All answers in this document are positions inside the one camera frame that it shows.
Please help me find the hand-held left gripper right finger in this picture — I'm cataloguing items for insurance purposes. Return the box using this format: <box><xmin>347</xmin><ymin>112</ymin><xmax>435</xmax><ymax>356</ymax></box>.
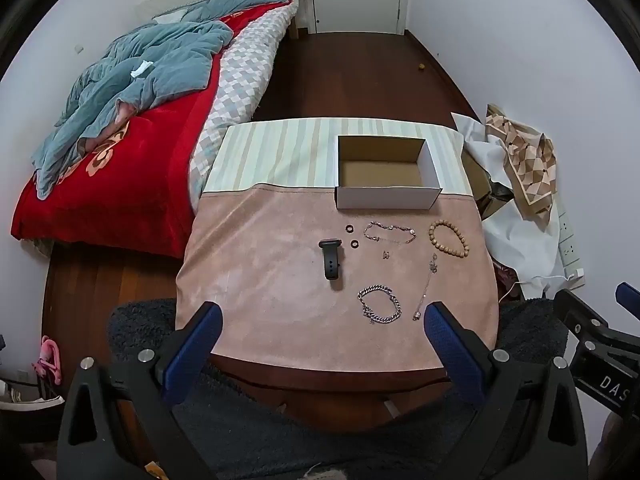
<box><xmin>422</xmin><ymin>301</ymin><xmax>588</xmax><ymax>480</ymax></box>

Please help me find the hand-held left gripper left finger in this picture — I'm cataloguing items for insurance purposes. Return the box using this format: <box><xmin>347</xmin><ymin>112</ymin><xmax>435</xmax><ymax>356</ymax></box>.
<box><xmin>56</xmin><ymin>301</ymin><xmax>224</xmax><ymax>480</ymax></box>

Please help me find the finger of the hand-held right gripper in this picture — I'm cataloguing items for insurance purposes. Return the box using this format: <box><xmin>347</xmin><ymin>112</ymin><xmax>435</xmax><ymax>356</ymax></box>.
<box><xmin>615</xmin><ymin>282</ymin><xmax>640</xmax><ymax>321</ymax></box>
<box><xmin>552</xmin><ymin>288</ymin><xmax>611</xmax><ymax>356</ymax></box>

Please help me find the chunky silver chain bracelet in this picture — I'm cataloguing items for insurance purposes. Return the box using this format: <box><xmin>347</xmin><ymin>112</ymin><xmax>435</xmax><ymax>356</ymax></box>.
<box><xmin>357</xmin><ymin>285</ymin><xmax>403</xmax><ymax>326</ymax></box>

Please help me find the silver pendant necklace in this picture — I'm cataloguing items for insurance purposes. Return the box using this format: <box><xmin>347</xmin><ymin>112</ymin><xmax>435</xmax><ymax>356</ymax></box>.
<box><xmin>412</xmin><ymin>254</ymin><xmax>441</xmax><ymax>322</ymax></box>

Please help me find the wooden bead bracelet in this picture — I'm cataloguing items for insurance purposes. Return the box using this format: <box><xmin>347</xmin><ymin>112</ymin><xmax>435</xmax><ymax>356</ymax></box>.
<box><xmin>428</xmin><ymin>220</ymin><xmax>471</xmax><ymax>259</ymax></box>

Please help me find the thin silver chain bracelet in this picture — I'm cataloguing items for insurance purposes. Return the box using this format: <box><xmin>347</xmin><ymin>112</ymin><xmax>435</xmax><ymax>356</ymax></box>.
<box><xmin>363</xmin><ymin>221</ymin><xmax>418</xmax><ymax>246</ymax></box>

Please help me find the white cardboard box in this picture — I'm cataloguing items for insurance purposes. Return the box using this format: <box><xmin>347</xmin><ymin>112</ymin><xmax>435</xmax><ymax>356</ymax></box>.
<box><xmin>334</xmin><ymin>135</ymin><xmax>444</xmax><ymax>210</ymax></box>

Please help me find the white power strip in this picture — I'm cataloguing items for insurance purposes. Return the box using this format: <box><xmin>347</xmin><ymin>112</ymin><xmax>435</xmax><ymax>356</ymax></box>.
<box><xmin>552</xmin><ymin>205</ymin><xmax>583</xmax><ymax>268</ymax></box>

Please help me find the white cloth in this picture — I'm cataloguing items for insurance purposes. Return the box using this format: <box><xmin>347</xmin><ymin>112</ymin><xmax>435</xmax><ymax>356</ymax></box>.
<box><xmin>450</xmin><ymin>112</ymin><xmax>576</xmax><ymax>301</ymax></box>

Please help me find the pink and striped tablecloth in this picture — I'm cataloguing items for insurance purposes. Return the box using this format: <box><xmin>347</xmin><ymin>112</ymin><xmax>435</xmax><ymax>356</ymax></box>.
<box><xmin>175</xmin><ymin>117</ymin><xmax>501</xmax><ymax>376</ymax></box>

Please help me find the dark wooden table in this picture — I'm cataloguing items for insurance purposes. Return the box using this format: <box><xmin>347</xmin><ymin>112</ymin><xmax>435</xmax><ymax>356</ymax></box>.
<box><xmin>207</xmin><ymin>352</ymin><xmax>453</xmax><ymax>433</ymax></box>

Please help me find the brown patterned bag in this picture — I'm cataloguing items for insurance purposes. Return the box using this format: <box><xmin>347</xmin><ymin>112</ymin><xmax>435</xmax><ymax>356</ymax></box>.
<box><xmin>485</xmin><ymin>104</ymin><xmax>558</xmax><ymax>221</ymax></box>

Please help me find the white sneaker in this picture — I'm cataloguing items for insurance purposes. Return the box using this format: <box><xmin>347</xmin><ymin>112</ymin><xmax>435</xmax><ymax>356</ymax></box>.
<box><xmin>0</xmin><ymin>379</ymin><xmax>66</xmax><ymax>412</ymax></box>

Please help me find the red floral blanket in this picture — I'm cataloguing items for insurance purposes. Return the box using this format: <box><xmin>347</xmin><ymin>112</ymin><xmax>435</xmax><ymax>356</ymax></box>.
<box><xmin>10</xmin><ymin>2</ymin><xmax>301</xmax><ymax>261</ymax></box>

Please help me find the checkered bed sheet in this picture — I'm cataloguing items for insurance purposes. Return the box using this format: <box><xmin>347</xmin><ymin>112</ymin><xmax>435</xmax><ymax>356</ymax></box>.
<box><xmin>187</xmin><ymin>0</ymin><xmax>301</xmax><ymax>211</ymax></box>

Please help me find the blue quilt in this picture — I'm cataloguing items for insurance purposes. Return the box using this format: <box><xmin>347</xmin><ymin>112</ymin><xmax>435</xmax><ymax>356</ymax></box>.
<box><xmin>32</xmin><ymin>0</ymin><xmax>296</xmax><ymax>198</ymax></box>

